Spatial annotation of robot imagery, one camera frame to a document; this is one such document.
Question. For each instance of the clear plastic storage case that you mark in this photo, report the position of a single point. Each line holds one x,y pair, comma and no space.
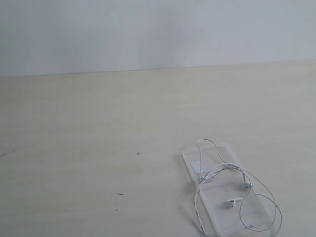
230,205

